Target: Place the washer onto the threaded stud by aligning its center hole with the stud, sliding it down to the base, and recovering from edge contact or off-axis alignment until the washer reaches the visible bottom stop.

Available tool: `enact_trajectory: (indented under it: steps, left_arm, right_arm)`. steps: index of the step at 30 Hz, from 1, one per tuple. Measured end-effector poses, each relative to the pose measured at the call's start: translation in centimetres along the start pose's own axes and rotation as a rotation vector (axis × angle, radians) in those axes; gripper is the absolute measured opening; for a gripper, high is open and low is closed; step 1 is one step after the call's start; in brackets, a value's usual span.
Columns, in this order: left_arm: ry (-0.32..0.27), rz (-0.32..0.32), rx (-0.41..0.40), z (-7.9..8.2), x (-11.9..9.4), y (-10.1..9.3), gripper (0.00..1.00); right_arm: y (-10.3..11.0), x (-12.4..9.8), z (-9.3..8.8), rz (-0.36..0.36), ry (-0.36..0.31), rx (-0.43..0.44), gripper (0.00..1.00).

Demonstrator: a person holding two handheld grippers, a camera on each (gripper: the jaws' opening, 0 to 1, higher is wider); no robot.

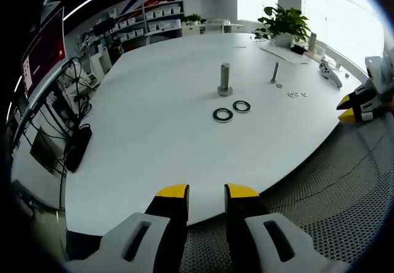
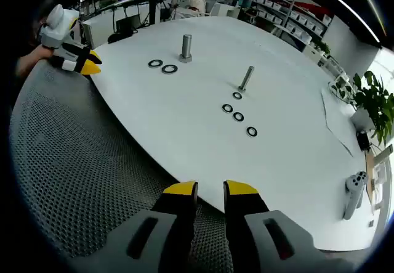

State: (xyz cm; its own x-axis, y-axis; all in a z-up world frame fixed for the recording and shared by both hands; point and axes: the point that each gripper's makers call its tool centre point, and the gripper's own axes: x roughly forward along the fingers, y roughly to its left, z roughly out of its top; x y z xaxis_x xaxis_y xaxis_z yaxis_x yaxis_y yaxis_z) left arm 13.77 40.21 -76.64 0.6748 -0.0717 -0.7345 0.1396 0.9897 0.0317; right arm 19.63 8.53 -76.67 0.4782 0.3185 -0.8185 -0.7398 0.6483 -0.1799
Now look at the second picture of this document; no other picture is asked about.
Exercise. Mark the person's left hand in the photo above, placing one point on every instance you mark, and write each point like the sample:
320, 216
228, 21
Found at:
43, 52

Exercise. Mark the black power adapter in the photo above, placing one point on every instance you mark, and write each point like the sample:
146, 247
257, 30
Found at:
363, 140

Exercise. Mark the grey game controller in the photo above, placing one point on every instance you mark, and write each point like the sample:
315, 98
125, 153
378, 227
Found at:
351, 199

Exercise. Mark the ceiling light strip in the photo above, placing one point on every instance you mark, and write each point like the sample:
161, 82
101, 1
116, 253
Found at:
354, 9

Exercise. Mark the grey mesh chair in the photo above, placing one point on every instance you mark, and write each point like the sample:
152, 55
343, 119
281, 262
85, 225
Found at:
77, 162

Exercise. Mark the white shelving unit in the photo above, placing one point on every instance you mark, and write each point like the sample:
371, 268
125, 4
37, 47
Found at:
289, 11

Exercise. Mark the thin threaded stud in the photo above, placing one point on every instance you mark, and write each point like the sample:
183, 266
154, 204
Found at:
247, 77

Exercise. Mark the large threaded stud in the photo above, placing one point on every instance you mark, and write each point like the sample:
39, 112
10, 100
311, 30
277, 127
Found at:
186, 46

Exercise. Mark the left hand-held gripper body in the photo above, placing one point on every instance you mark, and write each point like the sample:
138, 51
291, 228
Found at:
58, 26

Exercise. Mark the small dark-rimmed washer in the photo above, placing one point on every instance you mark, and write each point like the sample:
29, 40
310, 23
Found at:
223, 108
233, 95
234, 116
247, 132

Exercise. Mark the small green plant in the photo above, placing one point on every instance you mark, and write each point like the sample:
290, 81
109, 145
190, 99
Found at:
324, 48

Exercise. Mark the low white cabinet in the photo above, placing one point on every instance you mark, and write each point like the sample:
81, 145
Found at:
332, 63

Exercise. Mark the black computer case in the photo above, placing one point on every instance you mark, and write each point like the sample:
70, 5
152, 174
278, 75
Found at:
127, 26

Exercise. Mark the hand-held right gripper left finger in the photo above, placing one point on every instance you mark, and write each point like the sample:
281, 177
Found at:
144, 233

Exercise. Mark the row of white storage bins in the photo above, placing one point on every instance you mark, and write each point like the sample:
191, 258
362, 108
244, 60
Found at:
297, 15

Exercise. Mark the large dark-rimmed washer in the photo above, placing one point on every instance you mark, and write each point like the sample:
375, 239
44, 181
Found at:
149, 64
163, 69

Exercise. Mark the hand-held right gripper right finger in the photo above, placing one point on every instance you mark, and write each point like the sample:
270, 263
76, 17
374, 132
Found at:
277, 239

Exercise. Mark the large potted plant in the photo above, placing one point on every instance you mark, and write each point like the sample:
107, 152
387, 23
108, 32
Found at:
369, 100

